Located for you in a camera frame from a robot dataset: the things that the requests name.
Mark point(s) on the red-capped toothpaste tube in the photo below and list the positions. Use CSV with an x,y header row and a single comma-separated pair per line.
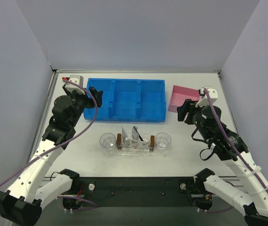
x,y
134,135

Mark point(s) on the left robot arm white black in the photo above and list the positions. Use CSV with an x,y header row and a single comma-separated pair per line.
x,y
23,202

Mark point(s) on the clear holder with brown ends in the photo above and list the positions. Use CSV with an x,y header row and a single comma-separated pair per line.
x,y
136,147

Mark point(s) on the blue three-compartment bin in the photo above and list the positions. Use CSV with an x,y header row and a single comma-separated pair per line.
x,y
131,100

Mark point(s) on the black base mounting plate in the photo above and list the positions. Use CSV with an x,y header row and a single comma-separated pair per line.
x,y
141,192

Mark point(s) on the pink plastic box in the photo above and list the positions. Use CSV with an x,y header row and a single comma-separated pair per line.
x,y
179,95

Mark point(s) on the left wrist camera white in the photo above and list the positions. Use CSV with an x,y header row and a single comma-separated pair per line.
x,y
72,82

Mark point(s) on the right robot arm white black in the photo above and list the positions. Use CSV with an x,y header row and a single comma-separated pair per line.
x,y
252,203

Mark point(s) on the clear textured oval tray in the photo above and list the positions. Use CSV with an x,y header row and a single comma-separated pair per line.
x,y
156,151

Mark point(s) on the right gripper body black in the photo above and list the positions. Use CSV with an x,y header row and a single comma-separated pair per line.
x,y
188,109

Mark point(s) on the black toothbrush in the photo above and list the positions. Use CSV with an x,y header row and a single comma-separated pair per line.
x,y
136,129

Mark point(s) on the clear plastic cup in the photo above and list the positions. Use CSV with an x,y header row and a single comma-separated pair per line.
x,y
108,141
162,141

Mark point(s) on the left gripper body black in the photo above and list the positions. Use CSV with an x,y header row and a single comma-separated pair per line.
x,y
90,97

